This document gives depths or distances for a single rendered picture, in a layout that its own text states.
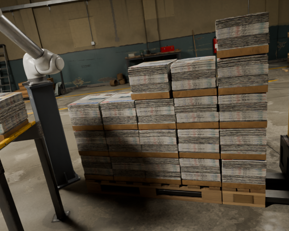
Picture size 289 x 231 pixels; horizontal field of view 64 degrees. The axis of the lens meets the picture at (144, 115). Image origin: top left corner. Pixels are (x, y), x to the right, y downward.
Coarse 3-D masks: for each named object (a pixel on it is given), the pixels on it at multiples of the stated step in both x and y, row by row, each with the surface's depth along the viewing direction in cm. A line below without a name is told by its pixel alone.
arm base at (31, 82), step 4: (28, 80) 203; (32, 80) 201; (36, 80) 201; (40, 80) 203; (44, 80) 206; (48, 80) 208; (24, 84) 202; (28, 84) 203; (32, 84) 198; (36, 84) 201
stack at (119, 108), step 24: (96, 96) 206; (120, 96) 192; (216, 96) 151; (72, 120) 191; (96, 120) 184; (120, 120) 177; (144, 120) 172; (168, 120) 166; (192, 120) 160; (216, 120) 155; (96, 144) 191; (120, 144) 185; (144, 144) 178; (168, 144) 172; (192, 144) 165; (216, 144) 160; (96, 168) 200; (120, 168) 192; (144, 168) 186; (168, 168) 178; (192, 168) 172; (216, 168) 166; (96, 192) 208; (120, 192) 201; (144, 192) 192; (216, 192) 172
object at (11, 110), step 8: (0, 96) 135; (8, 96) 135; (16, 96) 141; (0, 104) 125; (8, 104) 132; (16, 104) 140; (24, 104) 149; (0, 112) 124; (8, 112) 131; (16, 112) 139; (24, 112) 149; (0, 120) 124; (8, 120) 131; (16, 120) 139; (24, 120) 150; (0, 128) 125; (8, 128) 130
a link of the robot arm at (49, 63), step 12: (0, 12) 152; (0, 24) 155; (12, 24) 161; (12, 36) 163; (24, 36) 169; (24, 48) 173; (36, 48) 178; (36, 60) 183; (48, 60) 185; (60, 60) 191; (48, 72) 193
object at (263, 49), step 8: (240, 48) 137; (248, 48) 136; (256, 48) 135; (264, 48) 133; (224, 56) 141; (232, 56) 140; (224, 88) 147; (232, 88) 146; (240, 88) 144; (248, 88) 143; (256, 88) 141; (264, 88) 140; (224, 184) 168; (232, 184) 166; (240, 184) 164; (248, 184) 162; (256, 184) 161
